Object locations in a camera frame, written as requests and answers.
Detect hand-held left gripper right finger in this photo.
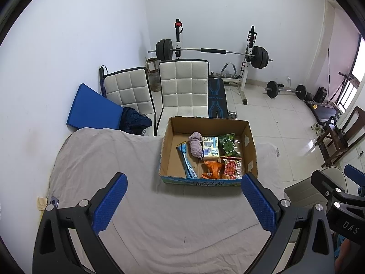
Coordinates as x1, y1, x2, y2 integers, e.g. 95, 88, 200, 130
241, 173, 336, 274

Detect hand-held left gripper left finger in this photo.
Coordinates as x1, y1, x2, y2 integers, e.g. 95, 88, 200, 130
32, 172, 128, 274

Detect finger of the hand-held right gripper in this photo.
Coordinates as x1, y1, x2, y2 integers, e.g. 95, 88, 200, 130
344, 164, 365, 187
310, 170, 347, 206

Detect red snack packet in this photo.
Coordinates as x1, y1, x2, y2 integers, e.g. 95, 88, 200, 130
220, 156, 244, 180

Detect orange snack packet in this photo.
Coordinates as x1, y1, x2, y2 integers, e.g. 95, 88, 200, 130
201, 161, 226, 180

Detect green snack packet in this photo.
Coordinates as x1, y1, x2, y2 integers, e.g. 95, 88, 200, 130
218, 133, 242, 158

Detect white blue carton box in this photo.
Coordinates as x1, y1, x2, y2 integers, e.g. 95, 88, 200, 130
202, 136, 220, 161

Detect cardboard box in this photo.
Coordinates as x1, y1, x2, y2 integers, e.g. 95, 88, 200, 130
159, 116, 259, 188

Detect purple cloth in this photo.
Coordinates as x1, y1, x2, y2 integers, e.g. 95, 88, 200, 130
189, 132, 205, 161

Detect person's right forearm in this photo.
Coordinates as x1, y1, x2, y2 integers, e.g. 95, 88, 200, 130
335, 237, 352, 266

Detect beige plastic chair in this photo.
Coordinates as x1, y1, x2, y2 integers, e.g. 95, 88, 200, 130
283, 167, 349, 206

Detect dark wooden chair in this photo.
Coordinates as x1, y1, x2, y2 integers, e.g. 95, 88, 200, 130
315, 106, 365, 168

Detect grey blanket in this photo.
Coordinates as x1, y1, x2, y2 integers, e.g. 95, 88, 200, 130
47, 127, 286, 274

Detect black treadmill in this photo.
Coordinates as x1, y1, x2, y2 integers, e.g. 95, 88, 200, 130
303, 100, 342, 124

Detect dark blue jacket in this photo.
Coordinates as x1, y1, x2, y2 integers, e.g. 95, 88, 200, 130
121, 107, 153, 135

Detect black speaker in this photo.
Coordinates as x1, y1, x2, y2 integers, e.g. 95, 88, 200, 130
314, 87, 328, 103

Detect blue foam mat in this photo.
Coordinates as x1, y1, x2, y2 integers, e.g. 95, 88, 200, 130
66, 83, 125, 133

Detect black and blue bench pad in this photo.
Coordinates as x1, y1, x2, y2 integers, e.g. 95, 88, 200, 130
208, 78, 227, 118

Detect short barbell with black plates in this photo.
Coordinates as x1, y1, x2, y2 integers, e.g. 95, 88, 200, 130
264, 80, 307, 100

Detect white quilted chair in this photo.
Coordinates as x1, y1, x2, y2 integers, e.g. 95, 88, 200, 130
155, 59, 210, 136
103, 67, 156, 136

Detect black and blue tube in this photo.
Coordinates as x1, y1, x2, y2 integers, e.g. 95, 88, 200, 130
99, 66, 107, 98

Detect brown glass jar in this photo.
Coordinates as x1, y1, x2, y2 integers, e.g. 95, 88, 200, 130
145, 58, 162, 92

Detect white bench press rack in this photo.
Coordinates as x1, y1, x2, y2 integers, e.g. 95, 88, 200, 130
174, 19, 256, 105

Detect long barbell with black plates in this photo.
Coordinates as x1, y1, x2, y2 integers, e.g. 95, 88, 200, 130
148, 39, 273, 70

